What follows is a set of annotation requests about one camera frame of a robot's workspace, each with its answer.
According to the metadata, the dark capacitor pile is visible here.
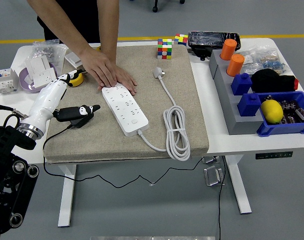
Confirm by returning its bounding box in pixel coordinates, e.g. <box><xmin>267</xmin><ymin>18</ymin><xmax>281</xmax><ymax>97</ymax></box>
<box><xmin>279</xmin><ymin>98</ymin><xmax>304</xmax><ymax>125</ymax></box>

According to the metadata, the large metal bracket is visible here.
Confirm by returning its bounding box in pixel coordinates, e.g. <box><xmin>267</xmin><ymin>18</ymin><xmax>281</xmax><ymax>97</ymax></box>
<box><xmin>203</xmin><ymin>164</ymin><xmax>226</xmax><ymax>187</ymax></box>

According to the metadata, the white power strip cable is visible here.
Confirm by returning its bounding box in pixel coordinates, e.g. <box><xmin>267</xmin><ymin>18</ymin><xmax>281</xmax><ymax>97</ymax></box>
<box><xmin>138</xmin><ymin>66</ymin><xmax>192</xmax><ymax>162</ymax></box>

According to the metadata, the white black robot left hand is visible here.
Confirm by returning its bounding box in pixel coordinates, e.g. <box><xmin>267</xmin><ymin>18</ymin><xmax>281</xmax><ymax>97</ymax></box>
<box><xmin>24</xmin><ymin>69</ymin><xmax>101</xmax><ymax>130</ymax></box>

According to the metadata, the person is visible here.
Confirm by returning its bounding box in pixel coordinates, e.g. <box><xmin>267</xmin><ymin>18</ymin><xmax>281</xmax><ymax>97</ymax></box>
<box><xmin>36</xmin><ymin>0</ymin><xmax>100</xmax><ymax>45</ymax></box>

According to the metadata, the person's right hand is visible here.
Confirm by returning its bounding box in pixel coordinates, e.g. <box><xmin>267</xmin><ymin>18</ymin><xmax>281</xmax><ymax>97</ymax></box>
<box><xmin>79</xmin><ymin>47</ymin><xmax>120</xmax><ymax>91</ymax></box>

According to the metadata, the white power strip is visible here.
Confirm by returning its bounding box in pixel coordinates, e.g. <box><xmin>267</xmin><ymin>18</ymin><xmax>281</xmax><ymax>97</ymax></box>
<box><xmin>101</xmin><ymin>83</ymin><xmax>150</xmax><ymax>138</ymax></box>

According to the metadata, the black wrapped box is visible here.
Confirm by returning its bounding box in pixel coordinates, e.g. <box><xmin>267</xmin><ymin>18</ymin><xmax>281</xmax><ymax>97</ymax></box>
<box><xmin>187</xmin><ymin>30</ymin><xmax>242</xmax><ymax>62</ymax></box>

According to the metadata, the white socket panel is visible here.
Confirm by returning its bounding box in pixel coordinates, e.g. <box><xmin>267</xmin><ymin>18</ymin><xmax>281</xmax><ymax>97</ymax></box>
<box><xmin>31</xmin><ymin>67</ymin><xmax>57</xmax><ymax>89</ymax></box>

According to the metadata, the small metal bracket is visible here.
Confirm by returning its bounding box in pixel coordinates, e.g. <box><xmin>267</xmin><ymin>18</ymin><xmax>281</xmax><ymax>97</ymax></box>
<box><xmin>201</xmin><ymin>155</ymin><xmax>220</xmax><ymax>165</ymax></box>

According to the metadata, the yellow lemon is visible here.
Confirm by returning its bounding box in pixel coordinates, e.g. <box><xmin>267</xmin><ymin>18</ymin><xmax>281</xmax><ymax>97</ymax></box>
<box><xmin>260</xmin><ymin>99</ymin><xmax>284</xmax><ymax>125</ymax></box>

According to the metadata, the black hanging cable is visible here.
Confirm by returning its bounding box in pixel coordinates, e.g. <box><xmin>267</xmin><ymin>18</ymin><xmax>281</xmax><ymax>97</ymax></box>
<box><xmin>217</xmin><ymin>155</ymin><xmax>227</xmax><ymax>240</ymax></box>

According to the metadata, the purple bowl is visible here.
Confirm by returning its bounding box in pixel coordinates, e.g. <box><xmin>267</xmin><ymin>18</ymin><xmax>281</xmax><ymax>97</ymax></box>
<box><xmin>18</xmin><ymin>62</ymin><xmax>58</xmax><ymax>95</ymax></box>

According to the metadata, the clear bag of white parts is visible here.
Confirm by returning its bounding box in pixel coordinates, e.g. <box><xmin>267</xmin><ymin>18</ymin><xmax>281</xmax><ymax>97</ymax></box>
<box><xmin>238</xmin><ymin>48</ymin><xmax>264</xmax><ymax>75</ymax></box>

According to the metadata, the white wall switch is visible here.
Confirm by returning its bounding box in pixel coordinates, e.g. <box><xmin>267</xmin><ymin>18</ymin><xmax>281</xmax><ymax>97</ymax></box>
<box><xmin>64</xmin><ymin>48</ymin><xmax>86</xmax><ymax>70</ymax></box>

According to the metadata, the yellow tape measure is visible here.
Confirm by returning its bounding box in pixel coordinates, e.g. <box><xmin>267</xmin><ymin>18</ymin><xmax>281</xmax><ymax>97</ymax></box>
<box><xmin>66</xmin><ymin>72</ymin><xmax>84</xmax><ymax>88</ymax></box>

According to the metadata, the clear bag of metal parts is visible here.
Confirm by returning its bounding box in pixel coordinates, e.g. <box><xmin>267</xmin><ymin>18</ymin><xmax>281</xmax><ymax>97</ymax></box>
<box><xmin>31</xmin><ymin>39</ymin><xmax>67</xmax><ymax>68</ymax></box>

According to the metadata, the blue plastic block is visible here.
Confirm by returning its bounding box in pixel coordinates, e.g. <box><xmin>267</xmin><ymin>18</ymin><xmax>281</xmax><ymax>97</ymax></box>
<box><xmin>237</xmin><ymin>92</ymin><xmax>264</xmax><ymax>118</ymax></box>
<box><xmin>230</xmin><ymin>72</ymin><xmax>254</xmax><ymax>97</ymax></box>

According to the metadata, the white plastic panel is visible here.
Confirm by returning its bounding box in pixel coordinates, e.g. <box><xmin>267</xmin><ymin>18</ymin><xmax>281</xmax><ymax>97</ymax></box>
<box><xmin>24</xmin><ymin>54</ymin><xmax>51</xmax><ymax>77</ymax></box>

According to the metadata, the clear bag of blue parts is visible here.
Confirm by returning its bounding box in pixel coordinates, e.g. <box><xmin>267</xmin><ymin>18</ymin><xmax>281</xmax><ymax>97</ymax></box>
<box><xmin>254</xmin><ymin>44</ymin><xmax>289</xmax><ymax>76</ymax></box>

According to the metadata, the black table control panel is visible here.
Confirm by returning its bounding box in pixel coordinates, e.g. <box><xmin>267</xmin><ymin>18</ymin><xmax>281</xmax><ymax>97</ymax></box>
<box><xmin>255</xmin><ymin>151</ymin><xmax>294</xmax><ymax>160</ymax></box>

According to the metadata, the person's left hand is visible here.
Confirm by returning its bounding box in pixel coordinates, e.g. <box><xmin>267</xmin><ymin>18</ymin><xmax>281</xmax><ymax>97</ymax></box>
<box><xmin>115</xmin><ymin>65</ymin><xmax>138</xmax><ymax>96</ymax></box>

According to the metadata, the blue plastic bin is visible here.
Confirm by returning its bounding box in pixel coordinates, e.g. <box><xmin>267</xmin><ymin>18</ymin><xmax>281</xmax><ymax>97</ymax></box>
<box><xmin>256</xmin><ymin>90</ymin><xmax>304</xmax><ymax>138</ymax></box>

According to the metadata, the orange cylinder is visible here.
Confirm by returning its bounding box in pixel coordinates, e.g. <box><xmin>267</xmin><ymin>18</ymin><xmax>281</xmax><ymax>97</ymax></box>
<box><xmin>226</xmin><ymin>53</ymin><xmax>246</xmax><ymax>78</ymax></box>
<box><xmin>220</xmin><ymin>38</ymin><xmax>238</xmax><ymax>61</ymax></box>

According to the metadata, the beige fabric mat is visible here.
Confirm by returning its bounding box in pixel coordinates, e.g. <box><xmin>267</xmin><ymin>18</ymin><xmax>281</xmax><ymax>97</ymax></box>
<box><xmin>43</xmin><ymin>44</ymin><xmax>210</xmax><ymax>165</ymax></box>

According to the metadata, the grey peg base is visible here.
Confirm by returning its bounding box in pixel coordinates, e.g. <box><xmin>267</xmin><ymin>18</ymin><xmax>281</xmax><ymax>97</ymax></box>
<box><xmin>208</xmin><ymin>48</ymin><xmax>265</xmax><ymax>136</ymax></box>

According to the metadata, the colourful puzzle cube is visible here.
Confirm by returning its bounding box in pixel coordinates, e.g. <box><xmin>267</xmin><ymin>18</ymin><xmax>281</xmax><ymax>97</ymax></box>
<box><xmin>156</xmin><ymin>38</ymin><xmax>173</xmax><ymax>61</ymax></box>
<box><xmin>173</xmin><ymin>33</ymin><xmax>189</xmax><ymax>47</ymax></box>

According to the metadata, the black fabric bundle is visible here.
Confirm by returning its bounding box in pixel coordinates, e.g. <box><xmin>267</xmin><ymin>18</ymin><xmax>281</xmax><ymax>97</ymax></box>
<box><xmin>251</xmin><ymin>68</ymin><xmax>299</xmax><ymax>94</ymax></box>

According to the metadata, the white table leg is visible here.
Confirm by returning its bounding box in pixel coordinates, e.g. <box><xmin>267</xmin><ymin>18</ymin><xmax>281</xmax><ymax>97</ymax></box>
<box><xmin>57</xmin><ymin>163</ymin><xmax>77</xmax><ymax>228</ymax></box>
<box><xmin>223</xmin><ymin>154</ymin><xmax>253</xmax><ymax>215</ymax></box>

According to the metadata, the black power adapter plug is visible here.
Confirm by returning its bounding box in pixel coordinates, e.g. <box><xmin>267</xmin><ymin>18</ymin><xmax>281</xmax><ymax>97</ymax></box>
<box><xmin>69</xmin><ymin>113</ymin><xmax>94</xmax><ymax>130</ymax></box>

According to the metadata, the thin black adapter cord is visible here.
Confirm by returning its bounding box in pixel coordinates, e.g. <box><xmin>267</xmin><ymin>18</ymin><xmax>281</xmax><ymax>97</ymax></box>
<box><xmin>42</xmin><ymin>124</ymin><xmax>204</xmax><ymax>189</ymax></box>

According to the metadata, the white circuit breaker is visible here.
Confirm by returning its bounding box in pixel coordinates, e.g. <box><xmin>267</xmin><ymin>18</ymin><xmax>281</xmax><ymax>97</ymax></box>
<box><xmin>0</xmin><ymin>67</ymin><xmax>19</xmax><ymax>95</ymax></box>

